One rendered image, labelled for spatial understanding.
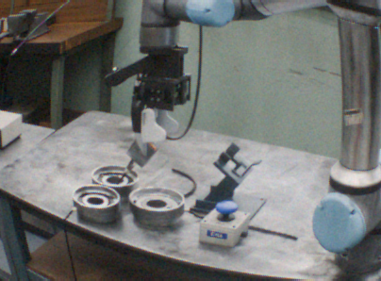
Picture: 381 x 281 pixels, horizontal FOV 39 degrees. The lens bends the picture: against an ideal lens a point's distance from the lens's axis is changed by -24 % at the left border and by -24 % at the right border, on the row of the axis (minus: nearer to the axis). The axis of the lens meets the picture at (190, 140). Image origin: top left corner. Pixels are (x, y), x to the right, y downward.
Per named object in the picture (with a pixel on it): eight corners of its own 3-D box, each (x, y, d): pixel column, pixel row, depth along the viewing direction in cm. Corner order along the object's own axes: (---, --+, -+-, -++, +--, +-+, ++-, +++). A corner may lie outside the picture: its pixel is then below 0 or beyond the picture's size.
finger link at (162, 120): (174, 156, 126) (173, 107, 122) (145, 149, 128) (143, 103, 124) (181, 148, 129) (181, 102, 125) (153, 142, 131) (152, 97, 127)
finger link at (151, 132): (161, 164, 121) (164, 112, 119) (132, 157, 124) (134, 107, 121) (169, 159, 124) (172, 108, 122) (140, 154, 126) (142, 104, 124)
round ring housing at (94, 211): (105, 198, 134) (104, 181, 132) (130, 220, 126) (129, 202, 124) (67, 206, 128) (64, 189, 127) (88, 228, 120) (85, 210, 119)
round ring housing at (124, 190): (84, 192, 136) (82, 174, 134) (111, 177, 144) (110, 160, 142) (119, 208, 130) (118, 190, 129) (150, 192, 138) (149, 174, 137)
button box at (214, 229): (198, 241, 119) (199, 220, 117) (214, 226, 125) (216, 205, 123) (238, 249, 116) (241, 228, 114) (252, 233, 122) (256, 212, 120)
